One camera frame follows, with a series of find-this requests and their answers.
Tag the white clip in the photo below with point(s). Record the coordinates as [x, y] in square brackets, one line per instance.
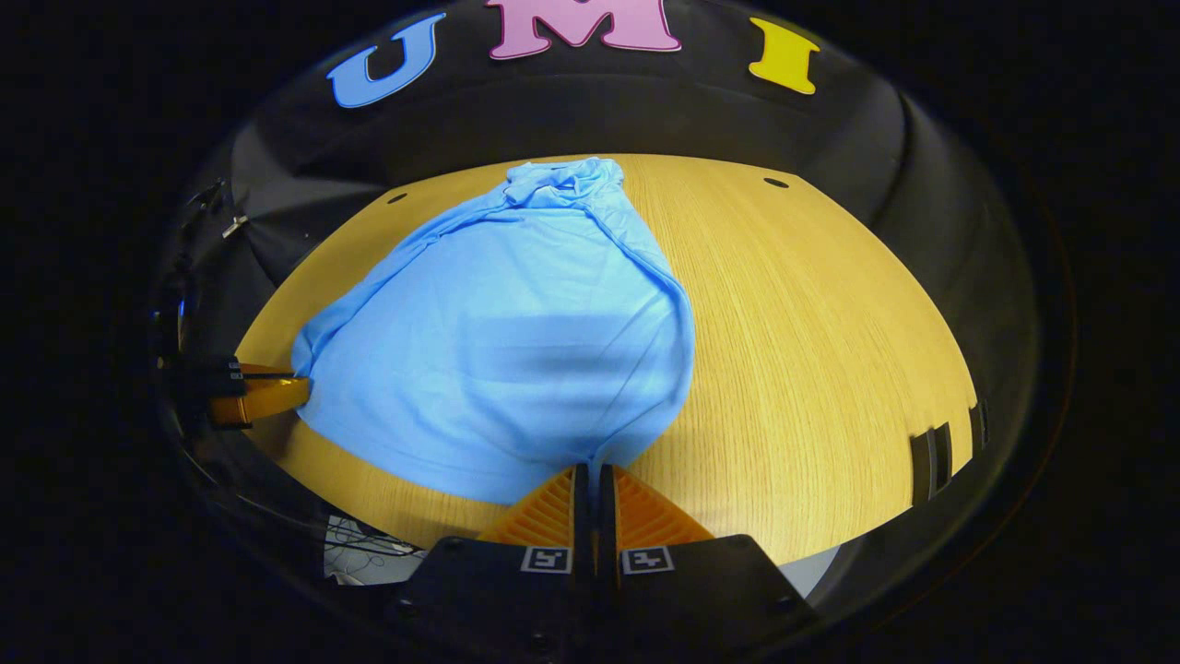
[235, 224]

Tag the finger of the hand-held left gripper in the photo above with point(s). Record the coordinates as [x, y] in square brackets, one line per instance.
[267, 395]

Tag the light blue T-shirt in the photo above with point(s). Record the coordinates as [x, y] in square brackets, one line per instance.
[498, 350]

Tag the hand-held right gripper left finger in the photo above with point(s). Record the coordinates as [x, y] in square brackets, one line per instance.
[581, 516]

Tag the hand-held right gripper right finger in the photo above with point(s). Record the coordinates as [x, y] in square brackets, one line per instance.
[606, 516]

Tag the black backdrop cloth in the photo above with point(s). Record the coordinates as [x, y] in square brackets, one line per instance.
[645, 111]

